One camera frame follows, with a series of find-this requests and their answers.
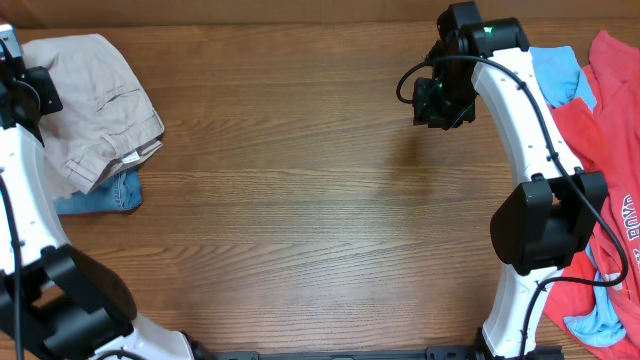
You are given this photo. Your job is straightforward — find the light blue t-shirt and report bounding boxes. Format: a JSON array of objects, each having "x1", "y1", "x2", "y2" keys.
[{"x1": 531, "y1": 46, "x2": 626, "y2": 348}]

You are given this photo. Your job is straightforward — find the folded blue jeans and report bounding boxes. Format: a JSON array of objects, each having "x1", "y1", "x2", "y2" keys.
[{"x1": 53, "y1": 168, "x2": 143, "y2": 215}]

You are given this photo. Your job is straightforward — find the red t-shirt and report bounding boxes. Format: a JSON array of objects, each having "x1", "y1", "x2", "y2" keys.
[{"x1": 545, "y1": 30, "x2": 639, "y2": 359}]

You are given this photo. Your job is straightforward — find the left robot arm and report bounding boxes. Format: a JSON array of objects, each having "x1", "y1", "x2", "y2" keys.
[{"x1": 1, "y1": 42, "x2": 205, "y2": 359}]

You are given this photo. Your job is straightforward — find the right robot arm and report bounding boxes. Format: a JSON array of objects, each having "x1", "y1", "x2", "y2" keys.
[{"x1": 408, "y1": 1, "x2": 608, "y2": 359}]

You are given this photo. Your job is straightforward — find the beige cotton shorts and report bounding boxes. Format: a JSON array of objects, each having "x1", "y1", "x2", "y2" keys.
[{"x1": 23, "y1": 34, "x2": 165, "y2": 200}]

